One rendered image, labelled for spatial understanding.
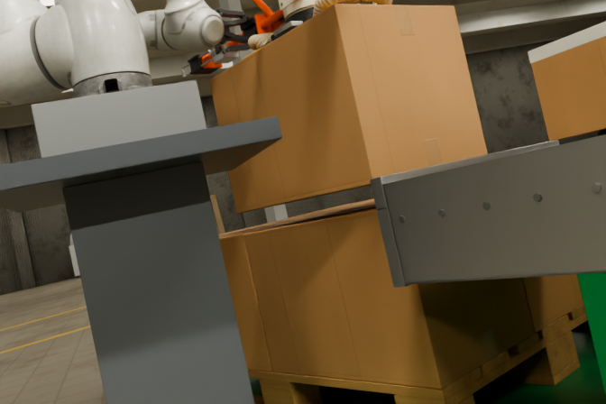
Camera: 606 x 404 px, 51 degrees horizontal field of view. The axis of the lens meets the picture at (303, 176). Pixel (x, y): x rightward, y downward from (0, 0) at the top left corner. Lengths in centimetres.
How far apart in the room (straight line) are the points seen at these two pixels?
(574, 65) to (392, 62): 145
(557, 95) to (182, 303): 206
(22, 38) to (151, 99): 32
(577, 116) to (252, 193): 154
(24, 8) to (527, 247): 105
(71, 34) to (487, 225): 84
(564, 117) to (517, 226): 185
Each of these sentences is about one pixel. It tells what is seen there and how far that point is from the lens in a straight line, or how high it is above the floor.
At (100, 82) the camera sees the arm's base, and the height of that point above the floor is 90.
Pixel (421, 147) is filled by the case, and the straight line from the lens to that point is 148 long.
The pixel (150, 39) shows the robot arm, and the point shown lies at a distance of 172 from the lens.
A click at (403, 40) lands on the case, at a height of 91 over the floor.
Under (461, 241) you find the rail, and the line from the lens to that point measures 110.
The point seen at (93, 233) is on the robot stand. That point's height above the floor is 62.
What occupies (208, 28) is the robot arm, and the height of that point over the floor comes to 105.
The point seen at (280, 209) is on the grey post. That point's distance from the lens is 494.
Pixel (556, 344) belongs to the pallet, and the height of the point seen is 9.
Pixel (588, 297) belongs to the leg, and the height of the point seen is 37.
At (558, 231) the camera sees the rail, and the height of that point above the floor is 47.
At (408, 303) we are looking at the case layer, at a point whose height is 33.
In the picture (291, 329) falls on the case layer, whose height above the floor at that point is 27.
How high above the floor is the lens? 59
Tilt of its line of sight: 2 degrees up
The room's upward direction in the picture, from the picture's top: 13 degrees counter-clockwise
